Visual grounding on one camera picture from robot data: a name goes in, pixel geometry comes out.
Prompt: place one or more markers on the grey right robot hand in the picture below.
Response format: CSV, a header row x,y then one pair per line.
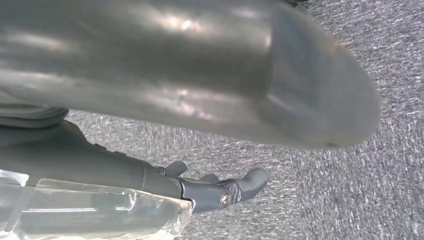
x,y
165,66

